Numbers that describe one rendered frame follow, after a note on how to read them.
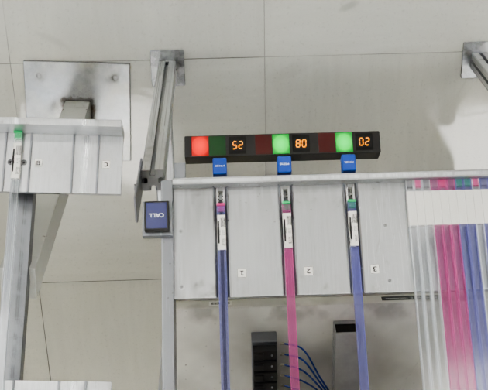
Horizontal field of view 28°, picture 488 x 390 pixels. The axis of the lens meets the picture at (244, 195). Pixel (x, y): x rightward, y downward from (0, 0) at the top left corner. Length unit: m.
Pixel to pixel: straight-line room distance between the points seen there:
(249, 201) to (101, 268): 0.99
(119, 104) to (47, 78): 0.18
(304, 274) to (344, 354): 0.33
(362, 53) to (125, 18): 0.56
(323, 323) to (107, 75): 0.82
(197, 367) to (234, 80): 0.74
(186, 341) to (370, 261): 0.47
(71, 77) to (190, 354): 0.77
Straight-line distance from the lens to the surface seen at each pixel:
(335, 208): 1.65
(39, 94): 2.38
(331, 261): 1.62
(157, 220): 1.59
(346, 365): 1.92
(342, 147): 1.69
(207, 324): 1.90
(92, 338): 2.69
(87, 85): 2.35
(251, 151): 1.68
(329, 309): 1.90
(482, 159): 2.50
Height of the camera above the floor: 2.21
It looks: 64 degrees down
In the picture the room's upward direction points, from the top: 176 degrees clockwise
